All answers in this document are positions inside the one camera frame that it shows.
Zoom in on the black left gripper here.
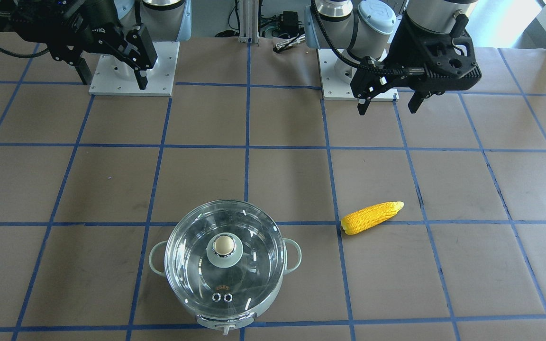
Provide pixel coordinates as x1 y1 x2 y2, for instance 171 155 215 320
350 13 476 116

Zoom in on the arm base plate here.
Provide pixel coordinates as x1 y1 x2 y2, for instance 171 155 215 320
317 47 398 102
89 41 180 97

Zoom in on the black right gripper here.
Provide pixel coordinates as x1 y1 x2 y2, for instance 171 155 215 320
11 0 157 90

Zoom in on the black power adapter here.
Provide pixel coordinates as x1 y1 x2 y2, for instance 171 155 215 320
279 11 300 37

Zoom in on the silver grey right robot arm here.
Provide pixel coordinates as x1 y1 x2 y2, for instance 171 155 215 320
10 0 191 97

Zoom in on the aluminium frame post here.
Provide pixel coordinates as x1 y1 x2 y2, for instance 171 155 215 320
238 0 260 45

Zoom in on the glass pot lid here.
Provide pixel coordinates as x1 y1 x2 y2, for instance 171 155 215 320
164 200 285 318

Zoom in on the yellow corn cob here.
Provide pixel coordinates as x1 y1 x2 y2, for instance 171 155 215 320
340 201 404 235

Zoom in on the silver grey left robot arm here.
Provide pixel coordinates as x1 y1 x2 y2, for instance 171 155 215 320
305 0 482 115

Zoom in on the pale green steel pot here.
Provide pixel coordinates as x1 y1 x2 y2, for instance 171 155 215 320
148 199 302 336

